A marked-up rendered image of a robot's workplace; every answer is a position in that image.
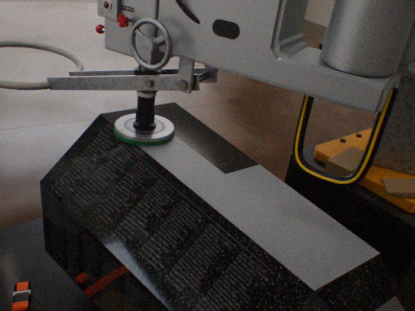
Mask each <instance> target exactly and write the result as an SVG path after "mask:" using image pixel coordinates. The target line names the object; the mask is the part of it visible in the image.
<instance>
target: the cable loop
mask: <svg viewBox="0 0 415 311"><path fill-rule="evenodd" d="M398 91H399V89H398V88H396V87H393V88H392V90H391V92H390V95H389V98H388V101H387V103H386V106H385V107H384V108H383V110H382V111H381V112H380V111H378V113H377V116H376V119H375V122H374V124H373V128H372V131H371V134H370V137H369V140H368V143H367V145H366V148H365V151H364V153H363V156H362V158H361V161H360V163H359V165H358V167H357V168H356V170H355V171H354V173H353V174H351V175H350V176H338V175H334V174H330V173H328V172H325V171H323V170H320V169H318V168H316V167H314V166H312V165H310V164H309V163H308V162H307V161H306V160H305V158H304V156H303V142H304V138H305V132H306V129H307V123H308V120H309V116H310V113H311V108H312V105H313V100H314V97H311V96H308V95H304V96H303V101H302V106H301V109H300V114H299V117H298V122H297V125H296V131H295V135H294V144H293V156H294V160H295V163H296V164H297V166H298V167H299V169H300V170H302V171H303V172H305V173H306V174H307V175H309V176H311V177H313V178H315V179H318V180H320V181H323V182H326V183H329V184H332V185H336V186H341V187H348V186H352V185H355V184H357V183H358V182H360V181H361V180H362V179H363V178H364V177H365V175H366V174H367V172H368V170H369V169H370V167H371V165H372V162H373V160H374V157H375V155H376V153H377V149H378V148H379V144H380V142H381V139H382V136H383V133H384V130H385V128H386V124H387V122H388V119H389V116H390V113H391V111H392V108H393V105H394V102H395V99H396V97H397V93H398Z"/></svg>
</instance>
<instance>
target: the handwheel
mask: <svg viewBox="0 0 415 311"><path fill-rule="evenodd" d="M144 24H152V25H154V26H156V27H157V28H158V29H159V30H160V31H161V33H162V34H163V36H160V37H159V38H156V37H154V36H149V37H146V36H145V35H144V34H143V33H142V32H141V31H140V30H139V28H140V26H142V25H144ZM136 35H138V36H139V38H140V39H141V40H142V42H141V45H142V48H143V50H144V51H145V52H147V62H145V61H144V60H143V59H142V58H141V57H140V55H139V53H138V51H137V49H136ZM165 43H166V52H165V56H164V58H163V60H162V61H161V62H160V63H157V64H154V65H153V64H152V56H153V52H155V51H157V50H158V48H159V46H162V45H164V44H165ZM129 44H130V50H131V52H132V55H133V57H134V59H135V60H136V62H137V63H138V64H139V65H140V66H141V67H143V68H145V69H147V70H150V71H157V70H160V69H163V68H164V67H165V66H166V65H167V64H168V63H169V60H170V59H171V55H172V40H171V36H170V34H169V31H168V30H167V28H166V27H165V25H164V24H163V23H162V22H160V21H159V20H157V19H155V18H153V17H143V18H141V19H139V20H137V21H136V22H135V23H134V25H133V26H132V28H131V31H130V36H129Z"/></svg>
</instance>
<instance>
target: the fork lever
mask: <svg viewBox="0 0 415 311"><path fill-rule="evenodd" d="M163 70H165V71H168V72H171V73H172V75H134V69H122V70H100V71H69V75H70V76H59V77H47V81H48V82H50V83H51V88H50V90H96V91H177V90H176V88H177V85H178V89H180V90H181V91H183V90H185V89H186V88H187V83H186V82H185V81H184V80H180V81H179V82H177V80H178V68H165V69H163ZM217 82H218V80H217V68H214V67H195V68H194V74H193V85H192V91H199V90H200V84H199V83H217Z"/></svg>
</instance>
